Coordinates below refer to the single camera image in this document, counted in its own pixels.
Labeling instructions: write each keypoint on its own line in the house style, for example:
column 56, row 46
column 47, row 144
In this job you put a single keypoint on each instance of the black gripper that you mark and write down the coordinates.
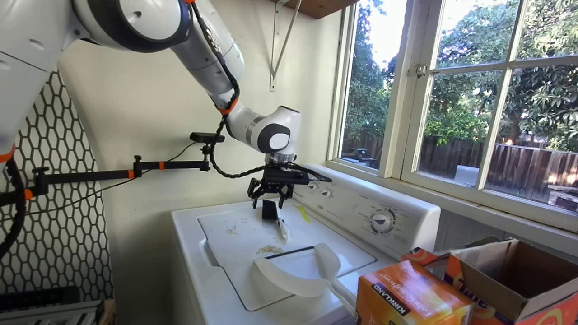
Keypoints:
column 278, row 189

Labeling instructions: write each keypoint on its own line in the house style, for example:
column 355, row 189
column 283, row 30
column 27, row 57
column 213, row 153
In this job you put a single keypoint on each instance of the dark cloth item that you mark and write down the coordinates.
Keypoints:
column 281, row 230

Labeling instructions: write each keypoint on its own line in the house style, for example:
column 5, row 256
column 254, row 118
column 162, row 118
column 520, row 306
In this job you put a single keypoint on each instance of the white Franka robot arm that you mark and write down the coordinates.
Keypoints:
column 204, row 48

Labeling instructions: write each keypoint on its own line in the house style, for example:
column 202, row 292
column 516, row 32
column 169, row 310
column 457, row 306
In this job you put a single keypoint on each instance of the yellow tape strip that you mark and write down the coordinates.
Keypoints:
column 303, row 214

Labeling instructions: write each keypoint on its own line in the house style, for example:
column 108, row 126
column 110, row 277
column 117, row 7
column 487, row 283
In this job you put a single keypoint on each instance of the small white washer knob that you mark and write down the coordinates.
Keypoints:
column 325, row 194
column 312, row 187

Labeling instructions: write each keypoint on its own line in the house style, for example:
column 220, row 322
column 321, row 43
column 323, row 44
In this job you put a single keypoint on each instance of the scattered debris crumbs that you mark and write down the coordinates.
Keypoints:
column 269, row 248

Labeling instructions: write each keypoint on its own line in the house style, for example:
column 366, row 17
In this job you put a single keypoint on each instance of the white washing machine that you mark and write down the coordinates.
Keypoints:
column 204, row 277

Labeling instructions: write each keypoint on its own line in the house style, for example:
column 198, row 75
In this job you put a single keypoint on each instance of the large washer cycle dial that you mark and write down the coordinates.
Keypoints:
column 383, row 221

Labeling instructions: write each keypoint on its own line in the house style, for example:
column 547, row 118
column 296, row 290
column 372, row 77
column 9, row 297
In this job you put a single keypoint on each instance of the orange Kirkland cardboard box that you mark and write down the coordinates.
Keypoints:
column 408, row 295

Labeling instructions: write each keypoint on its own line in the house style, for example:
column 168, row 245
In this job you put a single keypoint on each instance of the brown wooden shelf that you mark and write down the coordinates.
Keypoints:
column 318, row 7

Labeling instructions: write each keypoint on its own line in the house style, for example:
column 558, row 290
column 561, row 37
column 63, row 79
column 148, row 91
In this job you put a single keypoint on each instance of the white honeycomb pattern panel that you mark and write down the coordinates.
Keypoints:
column 54, row 241

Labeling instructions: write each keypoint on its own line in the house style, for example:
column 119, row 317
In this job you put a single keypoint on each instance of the wooden garden fence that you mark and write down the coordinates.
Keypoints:
column 516, row 164

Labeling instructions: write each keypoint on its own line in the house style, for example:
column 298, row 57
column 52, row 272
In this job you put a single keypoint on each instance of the black ribbed bar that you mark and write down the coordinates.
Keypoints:
column 36, row 299

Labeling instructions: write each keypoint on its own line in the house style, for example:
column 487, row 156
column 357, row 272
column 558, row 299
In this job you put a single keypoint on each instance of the open brown cardboard box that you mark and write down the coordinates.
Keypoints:
column 516, row 277

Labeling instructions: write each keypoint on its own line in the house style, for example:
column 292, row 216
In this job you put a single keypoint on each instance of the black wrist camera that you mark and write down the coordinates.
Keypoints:
column 299, row 174

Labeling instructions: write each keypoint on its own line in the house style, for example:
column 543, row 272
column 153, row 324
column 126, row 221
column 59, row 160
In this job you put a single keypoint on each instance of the black stereo camera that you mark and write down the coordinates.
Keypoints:
column 207, row 138

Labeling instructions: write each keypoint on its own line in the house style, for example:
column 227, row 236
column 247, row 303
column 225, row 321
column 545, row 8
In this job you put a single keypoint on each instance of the white window frame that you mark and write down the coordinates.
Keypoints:
column 408, row 91

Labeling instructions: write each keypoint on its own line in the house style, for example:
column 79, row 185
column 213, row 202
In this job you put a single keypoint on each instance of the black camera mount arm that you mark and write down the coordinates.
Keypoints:
column 90, row 176

